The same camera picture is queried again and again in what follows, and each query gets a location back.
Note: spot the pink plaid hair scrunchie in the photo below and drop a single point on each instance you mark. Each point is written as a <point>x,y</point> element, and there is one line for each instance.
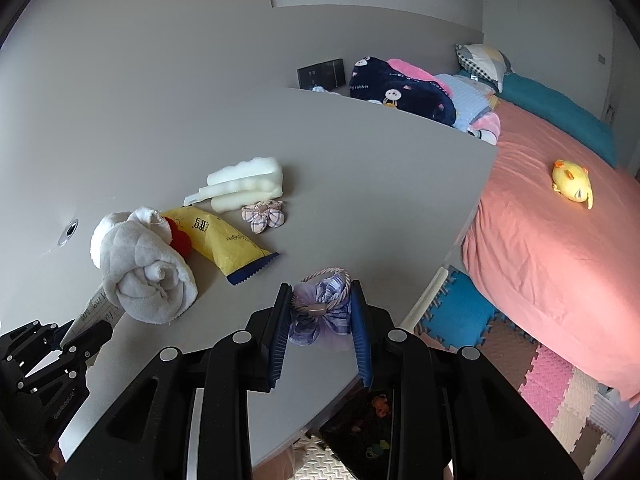
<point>264,215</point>

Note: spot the person's left hand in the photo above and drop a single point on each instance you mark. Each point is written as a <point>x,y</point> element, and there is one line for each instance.
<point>57,460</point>

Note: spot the yellow snack bag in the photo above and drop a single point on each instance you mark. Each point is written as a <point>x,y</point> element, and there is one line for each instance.
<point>235,254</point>

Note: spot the teal pillow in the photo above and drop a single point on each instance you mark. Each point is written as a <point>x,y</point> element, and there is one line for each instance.
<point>562,112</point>

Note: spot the light blue folded blanket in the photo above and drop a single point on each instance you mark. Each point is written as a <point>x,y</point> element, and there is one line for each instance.
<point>469,102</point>

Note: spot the pink bed sheet mattress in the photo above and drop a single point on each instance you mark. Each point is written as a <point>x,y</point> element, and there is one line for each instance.
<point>567,274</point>

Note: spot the yellow chick plush toy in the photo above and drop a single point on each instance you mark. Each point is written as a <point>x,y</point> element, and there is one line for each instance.
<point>572,181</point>

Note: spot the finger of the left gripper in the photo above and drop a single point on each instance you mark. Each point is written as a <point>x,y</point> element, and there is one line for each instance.
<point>89,343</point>

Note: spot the cream drawer handle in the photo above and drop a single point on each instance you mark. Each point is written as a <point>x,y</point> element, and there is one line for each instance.
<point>427,297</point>

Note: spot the orange round object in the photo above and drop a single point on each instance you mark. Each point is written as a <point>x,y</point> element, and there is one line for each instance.
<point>180,241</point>

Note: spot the colourful foam floor mat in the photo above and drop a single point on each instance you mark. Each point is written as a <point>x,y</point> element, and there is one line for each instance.
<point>588,418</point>

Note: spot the printed paper sheet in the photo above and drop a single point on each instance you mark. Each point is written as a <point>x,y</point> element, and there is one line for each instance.
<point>99,308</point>

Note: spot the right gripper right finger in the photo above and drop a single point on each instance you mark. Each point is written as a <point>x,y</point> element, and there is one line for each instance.
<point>450,408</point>

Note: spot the black trash bin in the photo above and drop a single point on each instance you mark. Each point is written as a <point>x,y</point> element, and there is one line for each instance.
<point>360,433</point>

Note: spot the white cartoon face cushion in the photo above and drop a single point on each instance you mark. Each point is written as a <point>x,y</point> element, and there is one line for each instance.
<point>486,128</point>

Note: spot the pink folded clothing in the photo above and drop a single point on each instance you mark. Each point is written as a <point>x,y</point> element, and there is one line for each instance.
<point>416,73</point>

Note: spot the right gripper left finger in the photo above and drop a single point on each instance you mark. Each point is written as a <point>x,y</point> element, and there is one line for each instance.
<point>145,433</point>

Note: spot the navy cartoon blanket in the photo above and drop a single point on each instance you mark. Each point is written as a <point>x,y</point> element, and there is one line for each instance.
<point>374,80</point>

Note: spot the white towel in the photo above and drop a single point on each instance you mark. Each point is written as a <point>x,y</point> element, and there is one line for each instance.
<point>141,273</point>

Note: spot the black wall socket panel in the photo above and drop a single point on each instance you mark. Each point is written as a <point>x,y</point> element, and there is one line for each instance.
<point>329,75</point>

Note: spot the grey desk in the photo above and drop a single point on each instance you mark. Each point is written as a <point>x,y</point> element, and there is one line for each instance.
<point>386,195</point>

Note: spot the patterned checked pillow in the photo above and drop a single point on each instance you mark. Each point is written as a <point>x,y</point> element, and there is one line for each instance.
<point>483,62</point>

